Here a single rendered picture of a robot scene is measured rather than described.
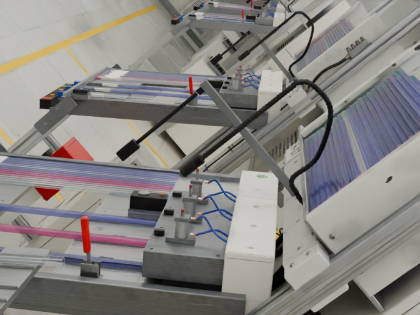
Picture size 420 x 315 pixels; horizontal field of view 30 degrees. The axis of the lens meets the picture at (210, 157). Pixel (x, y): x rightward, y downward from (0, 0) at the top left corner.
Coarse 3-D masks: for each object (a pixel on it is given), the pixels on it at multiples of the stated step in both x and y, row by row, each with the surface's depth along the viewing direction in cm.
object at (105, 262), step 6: (0, 246) 138; (54, 252) 137; (66, 258) 135; (72, 258) 135; (78, 258) 135; (84, 258) 135; (96, 258) 136; (102, 258) 136; (108, 258) 136; (102, 264) 135; (108, 264) 135; (114, 264) 135; (120, 264) 135; (126, 264) 135; (132, 264) 135; (138, 264) 135
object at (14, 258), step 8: (0, 256) 111; (8, 256) 111; (16, 256) 111; (24, 256) 111; (32, 256) 112; (40, 256) 112; (48, 256) 112; (56, 256) 112; (32, 264) 111; (40, 264) 111; (48, 264) 111; (56, 264) 111
